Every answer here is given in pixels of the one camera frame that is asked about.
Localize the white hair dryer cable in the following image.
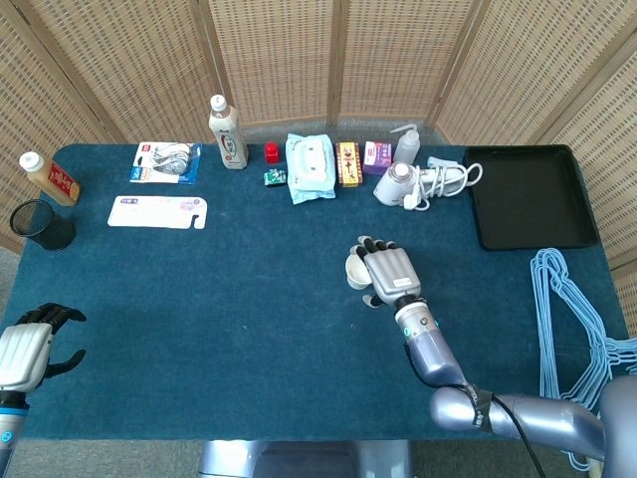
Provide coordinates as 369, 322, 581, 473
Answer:
402, 161, 484, 212

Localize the yellow red carton box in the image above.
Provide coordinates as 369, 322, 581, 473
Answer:
335, 140, 362, 188

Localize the white hair dryer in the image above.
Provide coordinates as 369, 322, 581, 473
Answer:
372, 156, 472, 205

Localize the brown bottle red label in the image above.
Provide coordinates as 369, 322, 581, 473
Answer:
18, 151, 81, 207

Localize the woven bamboo folding screen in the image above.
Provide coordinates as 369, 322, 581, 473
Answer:
0, 0, 637, 310

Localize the blue-grey robot torso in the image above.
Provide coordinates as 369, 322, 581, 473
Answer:
198, 439, 414, 478

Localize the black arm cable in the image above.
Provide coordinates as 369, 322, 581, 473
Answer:
490, 395, 548, 478

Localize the clear squeeze wash bottle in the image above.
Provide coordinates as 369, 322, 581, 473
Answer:
389, 123, 423, 165

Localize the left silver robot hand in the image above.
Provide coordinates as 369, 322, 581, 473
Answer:
0, 303, 89, 392

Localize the black velcro strap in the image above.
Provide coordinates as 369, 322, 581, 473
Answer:
465, 382, 494, 429

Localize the blue wire hanger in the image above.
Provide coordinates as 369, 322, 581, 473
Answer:
561, 337, 637, 402
530, 247, 616, 472

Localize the milk tea bottle white cap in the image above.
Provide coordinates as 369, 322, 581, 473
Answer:
207, 94, 250, 171

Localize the tape rolls blister pack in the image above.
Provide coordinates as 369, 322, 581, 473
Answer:
129, 141, 204, 185

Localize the dark blue carpeted table top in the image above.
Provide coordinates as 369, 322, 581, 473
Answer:
0, 142, 631, 442

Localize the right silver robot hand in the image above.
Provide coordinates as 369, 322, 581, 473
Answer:
347, 236, 424, 310

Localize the purple white carton box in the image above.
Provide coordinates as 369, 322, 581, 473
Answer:
361, 140, 393, 175

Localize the white paper cup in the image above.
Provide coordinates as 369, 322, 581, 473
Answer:
344, 253, 373, 291

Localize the black mesh pen cup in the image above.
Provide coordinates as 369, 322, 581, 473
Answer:
9, 198, 78, 252

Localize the light blue wet wipes pack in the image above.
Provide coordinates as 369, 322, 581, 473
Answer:
285, 132, 337, 206

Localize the white flat card package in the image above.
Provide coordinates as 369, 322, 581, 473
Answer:
106, 194, 209, 230

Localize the black plastic tray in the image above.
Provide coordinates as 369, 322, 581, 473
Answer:
462, 143, 601, 252

